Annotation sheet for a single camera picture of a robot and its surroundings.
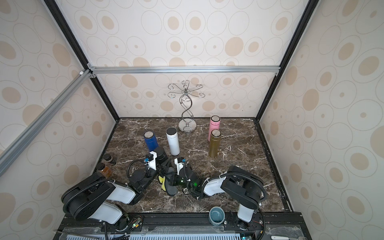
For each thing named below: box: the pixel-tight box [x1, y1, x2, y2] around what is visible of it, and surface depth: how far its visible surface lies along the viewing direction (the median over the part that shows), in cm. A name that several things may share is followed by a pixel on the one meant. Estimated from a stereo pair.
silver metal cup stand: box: [167, 79, 206, 134], surface depth 102 cm
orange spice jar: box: [96, 162, 112, 178], surface depth 86 cm
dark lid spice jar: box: [103, 153, 118, 167], surface depth 90 cm
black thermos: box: [153, 146, 169, 165], surface depth 77 cm
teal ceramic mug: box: [209, 206, 226, 226], surface depth 74 cm
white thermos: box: [166, 127, 181, 156], surface depth 91 cm
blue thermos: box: [143, 130, 159, 152], surface depth 86 cm
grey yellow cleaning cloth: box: [158, 166, 178, 196], surface depth 79 cm
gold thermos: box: [208, 129, 222, 158], surface depth 89 cm
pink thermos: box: [208, 115, 221, 142], surface depth 93 cm
